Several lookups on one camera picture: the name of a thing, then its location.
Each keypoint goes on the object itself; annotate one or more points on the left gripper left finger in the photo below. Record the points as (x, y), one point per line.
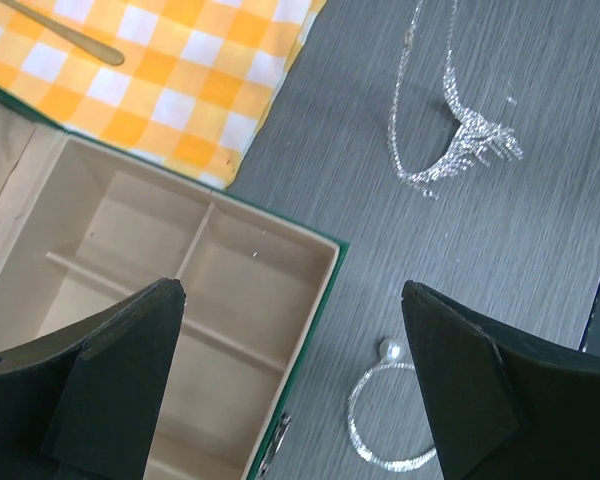
(83, 401)

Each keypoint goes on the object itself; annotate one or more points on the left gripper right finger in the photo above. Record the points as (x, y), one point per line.
(501, 403)

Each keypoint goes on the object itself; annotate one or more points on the green jewelry box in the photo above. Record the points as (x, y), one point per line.
(84, 226)

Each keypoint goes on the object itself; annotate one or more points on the orange white checkered cloth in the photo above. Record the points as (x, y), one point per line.
(196, 85)

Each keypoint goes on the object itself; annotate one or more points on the gold fork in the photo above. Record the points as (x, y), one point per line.
(92, 46)

